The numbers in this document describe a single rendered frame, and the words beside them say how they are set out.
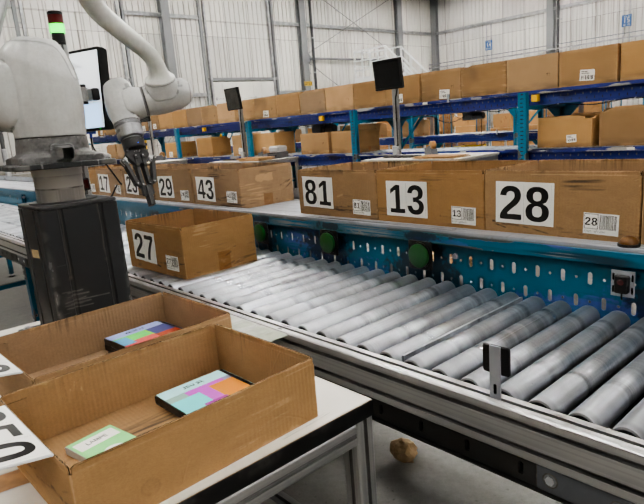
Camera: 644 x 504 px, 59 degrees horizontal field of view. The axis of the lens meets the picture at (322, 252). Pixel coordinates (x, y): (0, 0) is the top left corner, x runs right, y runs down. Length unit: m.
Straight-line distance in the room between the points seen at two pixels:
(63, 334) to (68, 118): 0.48
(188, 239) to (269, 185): 0.74
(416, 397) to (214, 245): 1.05
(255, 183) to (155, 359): 1.52
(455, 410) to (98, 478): 0.58
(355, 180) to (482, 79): 5.14
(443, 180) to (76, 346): 1.04
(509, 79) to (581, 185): 5.33
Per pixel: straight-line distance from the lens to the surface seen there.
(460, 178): 1.64
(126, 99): 2.07
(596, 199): 1.47
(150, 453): 0.78
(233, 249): 1.98
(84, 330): 1.34
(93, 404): 1.04
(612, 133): 6.04
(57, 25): 2.32
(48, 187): 1.44
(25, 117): 1.42
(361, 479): 1.04
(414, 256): 1.68
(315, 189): 2.05
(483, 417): 1.01
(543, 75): 6.59
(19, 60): 1.43
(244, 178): 2.45
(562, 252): 1.46
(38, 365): 1.32
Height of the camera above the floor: 1.20
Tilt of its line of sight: 12 degrees down
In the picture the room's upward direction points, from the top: 5 degrees counter-clockwise
